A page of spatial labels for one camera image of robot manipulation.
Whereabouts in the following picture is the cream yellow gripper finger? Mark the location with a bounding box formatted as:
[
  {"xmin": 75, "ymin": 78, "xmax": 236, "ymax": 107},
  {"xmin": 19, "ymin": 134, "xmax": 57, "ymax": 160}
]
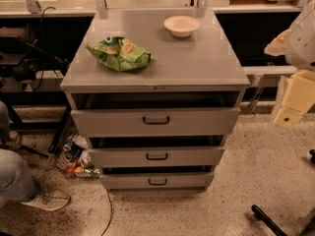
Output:
[{"xmin": 272, "ymin": 70, "xmax": 315, "ymax": 129}]

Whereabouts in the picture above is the grey top drawer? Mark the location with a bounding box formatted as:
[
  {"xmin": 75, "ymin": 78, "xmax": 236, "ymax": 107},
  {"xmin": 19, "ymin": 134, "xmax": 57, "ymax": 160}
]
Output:
[{"xmin": 71, "ymin": 108, "xmax": 240, "ymax": 138}]

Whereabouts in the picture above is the grey drawer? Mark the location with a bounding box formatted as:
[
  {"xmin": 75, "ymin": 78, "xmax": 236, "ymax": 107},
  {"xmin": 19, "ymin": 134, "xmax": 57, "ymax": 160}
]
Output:
[
  {"xmin": 89, "ymin": 147, "xmax": 224, "ymax": 168},
  {"xmin": 71, "ymin": 108, "xmax": 240, "ymax": 138},
  {"xmin": 100, "ymin": 172, "xmax": 215, "ymax": 190}
]

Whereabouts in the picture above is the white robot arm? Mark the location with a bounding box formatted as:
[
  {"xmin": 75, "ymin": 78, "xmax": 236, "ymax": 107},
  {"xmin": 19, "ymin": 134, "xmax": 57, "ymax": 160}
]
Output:
[{"xmin": 264, "ymin": 1, "xmax": 315, "ymax": 129}]

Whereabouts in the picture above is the grey drawer cabinet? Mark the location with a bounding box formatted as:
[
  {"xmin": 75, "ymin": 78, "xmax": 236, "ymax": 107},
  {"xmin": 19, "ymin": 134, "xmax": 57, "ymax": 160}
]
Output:
[{"xmin": 61, "ymin": 8, "xmax": 249, "ymax": 176}]

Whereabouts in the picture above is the grey bottom drawer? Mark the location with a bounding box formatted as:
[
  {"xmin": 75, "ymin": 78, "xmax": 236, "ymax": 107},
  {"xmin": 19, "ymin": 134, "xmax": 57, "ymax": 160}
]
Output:
[{"xmin": 100, "ymin": 172, "xmax": 215, "ymax": 190}]

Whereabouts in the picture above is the grey middle drawer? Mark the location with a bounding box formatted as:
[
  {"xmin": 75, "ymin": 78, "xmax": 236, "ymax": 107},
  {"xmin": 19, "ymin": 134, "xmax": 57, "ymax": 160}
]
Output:
[{"xmin": 89, "ymin": 147, "xmax": 224, "ymax": 168}]

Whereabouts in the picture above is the black chair base leg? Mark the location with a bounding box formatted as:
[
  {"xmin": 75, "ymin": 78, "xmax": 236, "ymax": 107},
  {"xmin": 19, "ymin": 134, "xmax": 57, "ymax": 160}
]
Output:
[{"xmin": 251, "ymin": 205, "xmax": 287, "ymax": 236}]

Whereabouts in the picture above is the white ceramic bowl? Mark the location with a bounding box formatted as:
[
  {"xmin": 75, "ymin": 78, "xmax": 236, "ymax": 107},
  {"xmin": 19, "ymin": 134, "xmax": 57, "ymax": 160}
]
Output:
[{"xmin": 163, "ymin": 16, "xmax": 200, "ymax": 37}]

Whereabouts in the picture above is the green chip bag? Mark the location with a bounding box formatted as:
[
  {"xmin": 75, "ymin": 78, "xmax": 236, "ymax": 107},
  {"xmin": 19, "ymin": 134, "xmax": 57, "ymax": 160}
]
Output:
[{"xmin": 85, "ymin": 36, "xmax": 154, "ymax": 72}]

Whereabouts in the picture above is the white sneaker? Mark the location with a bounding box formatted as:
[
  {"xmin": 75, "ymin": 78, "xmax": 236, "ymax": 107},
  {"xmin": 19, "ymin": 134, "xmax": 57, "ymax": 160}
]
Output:
[{"xmin": 23, "ymin": 189, "xmax": 70, "ymax": 211}]

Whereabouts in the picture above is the black machine on shelf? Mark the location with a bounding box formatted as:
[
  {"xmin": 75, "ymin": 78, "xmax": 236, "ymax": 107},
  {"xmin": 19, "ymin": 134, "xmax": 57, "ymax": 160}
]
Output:
[{"xmin": 0, "ymin": 25, "xmax": 69, "ymax": 82}]

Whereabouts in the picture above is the person leg in jeans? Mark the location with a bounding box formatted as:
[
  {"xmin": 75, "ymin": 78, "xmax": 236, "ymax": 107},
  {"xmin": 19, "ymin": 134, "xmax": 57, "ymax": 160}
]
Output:
[{"xmin": 0, "ymin": 102, "xmax": 39, "ymax": 203}]

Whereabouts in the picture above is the wire basket of cans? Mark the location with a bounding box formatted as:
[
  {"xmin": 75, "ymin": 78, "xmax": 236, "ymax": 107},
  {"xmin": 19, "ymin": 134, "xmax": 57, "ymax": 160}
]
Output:
[{"xmin": 49, "ymin": 132, "xmax": 100, "ymax": 178}]

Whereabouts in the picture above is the black floor cable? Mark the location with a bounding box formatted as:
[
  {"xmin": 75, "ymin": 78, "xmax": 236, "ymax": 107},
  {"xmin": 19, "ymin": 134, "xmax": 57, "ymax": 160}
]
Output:
[{"xmin": 99, "ymin": 190, "xmax": 114, "ymax": 236}]

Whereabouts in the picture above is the black hanging cable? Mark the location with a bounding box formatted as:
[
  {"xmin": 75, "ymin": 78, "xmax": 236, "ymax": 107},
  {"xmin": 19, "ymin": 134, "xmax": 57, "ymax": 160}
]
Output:
[{"xmin": 31, "ymin": 6, "xmax": 57, "ymax": 92}]

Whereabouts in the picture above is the metal workbench frame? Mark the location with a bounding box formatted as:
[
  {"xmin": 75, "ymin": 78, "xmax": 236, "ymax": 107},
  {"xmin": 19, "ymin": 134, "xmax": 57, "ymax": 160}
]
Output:
[{"xmin": 0, "ymin": 0, "xmax": 315, "ymax": 116}]

